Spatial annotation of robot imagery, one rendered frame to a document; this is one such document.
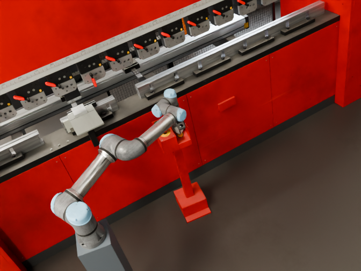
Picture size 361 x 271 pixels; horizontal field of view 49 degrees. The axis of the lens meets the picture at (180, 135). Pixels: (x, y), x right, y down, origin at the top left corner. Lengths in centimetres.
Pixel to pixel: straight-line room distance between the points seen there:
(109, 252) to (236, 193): 134
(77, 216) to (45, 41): 105
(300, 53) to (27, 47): 205
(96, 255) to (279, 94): 201
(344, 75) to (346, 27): 45
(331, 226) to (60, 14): 223
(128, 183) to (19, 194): 78
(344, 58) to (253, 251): 179
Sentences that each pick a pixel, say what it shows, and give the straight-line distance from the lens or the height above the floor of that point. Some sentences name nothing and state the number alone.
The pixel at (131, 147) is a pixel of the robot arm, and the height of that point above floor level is 108.
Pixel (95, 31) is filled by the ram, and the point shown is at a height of 146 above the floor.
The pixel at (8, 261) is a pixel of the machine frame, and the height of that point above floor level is 28.
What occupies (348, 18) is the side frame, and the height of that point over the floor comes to 87.
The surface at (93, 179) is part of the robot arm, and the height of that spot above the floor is 99.
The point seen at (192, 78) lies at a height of 88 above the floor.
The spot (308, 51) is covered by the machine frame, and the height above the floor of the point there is 69.
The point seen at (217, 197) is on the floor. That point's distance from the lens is 322.
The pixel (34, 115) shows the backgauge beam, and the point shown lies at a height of 95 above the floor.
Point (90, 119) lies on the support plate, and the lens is 263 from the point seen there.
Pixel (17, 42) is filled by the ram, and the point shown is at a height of 158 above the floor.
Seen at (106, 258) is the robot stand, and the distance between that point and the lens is 226.
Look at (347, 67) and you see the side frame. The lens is 372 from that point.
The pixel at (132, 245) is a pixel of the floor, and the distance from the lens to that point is 311.
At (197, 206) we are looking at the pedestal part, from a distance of 309.
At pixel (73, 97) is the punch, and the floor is 110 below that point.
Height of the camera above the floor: 244
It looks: 40 degrees down
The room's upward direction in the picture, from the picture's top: 15 degrees counter-clockwise
